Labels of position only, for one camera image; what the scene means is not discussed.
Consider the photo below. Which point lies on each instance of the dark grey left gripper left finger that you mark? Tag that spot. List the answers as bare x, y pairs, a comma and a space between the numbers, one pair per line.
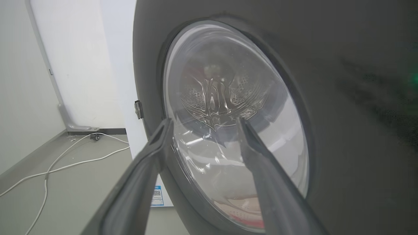
130, 192

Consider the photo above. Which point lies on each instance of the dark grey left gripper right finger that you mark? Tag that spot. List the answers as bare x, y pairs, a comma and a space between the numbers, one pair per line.
277, 195

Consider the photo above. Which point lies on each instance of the grey washing machine door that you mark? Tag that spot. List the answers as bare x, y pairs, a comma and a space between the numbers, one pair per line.
343, 130

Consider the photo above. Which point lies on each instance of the white washing machine body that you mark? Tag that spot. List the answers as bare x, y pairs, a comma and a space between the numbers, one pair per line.
120, 65

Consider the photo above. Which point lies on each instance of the blue QR code sticker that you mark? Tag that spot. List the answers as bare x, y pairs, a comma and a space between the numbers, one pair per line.
157, 196

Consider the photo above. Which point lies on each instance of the red and white clothing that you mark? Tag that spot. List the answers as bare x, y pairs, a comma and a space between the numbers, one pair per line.
243, 212

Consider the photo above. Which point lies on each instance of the white partition panel with caster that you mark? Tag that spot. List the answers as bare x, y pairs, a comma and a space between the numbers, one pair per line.
75, 65

